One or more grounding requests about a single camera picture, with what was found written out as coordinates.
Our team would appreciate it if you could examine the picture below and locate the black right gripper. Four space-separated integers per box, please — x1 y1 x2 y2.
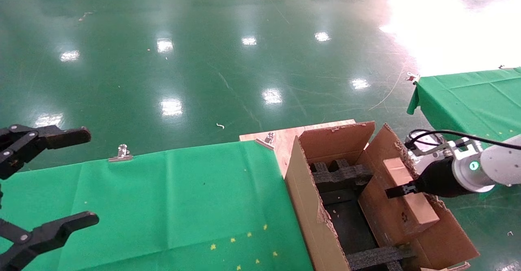
385 157 465 199

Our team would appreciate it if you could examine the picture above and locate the white grey wrist camera box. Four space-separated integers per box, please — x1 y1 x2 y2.
407 134 448 175

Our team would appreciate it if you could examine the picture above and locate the large open cardboard carton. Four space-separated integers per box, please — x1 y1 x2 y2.
284 120 480 271

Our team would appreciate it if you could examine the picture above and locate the black camera cable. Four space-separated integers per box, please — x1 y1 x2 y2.
405 129 509 151

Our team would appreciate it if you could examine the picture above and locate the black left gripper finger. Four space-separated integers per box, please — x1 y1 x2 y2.
0 125 92 181
0 211 100 271

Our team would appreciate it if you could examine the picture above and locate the small brown cardboard box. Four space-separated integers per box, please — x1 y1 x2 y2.
358 157 441 248

